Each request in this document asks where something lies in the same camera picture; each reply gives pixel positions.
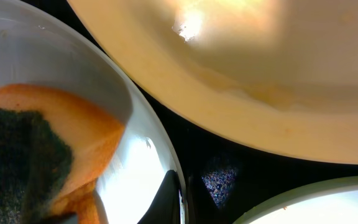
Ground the orange green scrub sponge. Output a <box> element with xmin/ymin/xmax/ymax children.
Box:
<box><xmin>0</xmin><ymin>84</ymin><xmax>124</xmax><ymax>223</ymax></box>

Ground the yellow plate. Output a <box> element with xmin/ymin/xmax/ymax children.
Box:
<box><xmin>70</xmin><ymin>0</ymin><xmax>358</xmax><ymax>164</ymax></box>

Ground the light blue plate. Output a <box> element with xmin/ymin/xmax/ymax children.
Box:
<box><xmin>0</xmin><ymin>1</ymin><xmax>188</xmax><ymax>223</ymax></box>
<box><xmin>235</xmin><ymin>176</ymin><xmax>358</xmax><ymax>224</ymax></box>

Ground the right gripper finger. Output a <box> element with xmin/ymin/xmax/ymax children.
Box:
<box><xmin>138</xmin><ymin>170</ymin><xmax>181</xmax><ymax>224</ymax></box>

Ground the round black serving tray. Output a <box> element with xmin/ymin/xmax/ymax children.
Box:
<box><xmin>20</xmin><ymin>0</ymin><xmax>358</xmax><ymax>224</ymax></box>

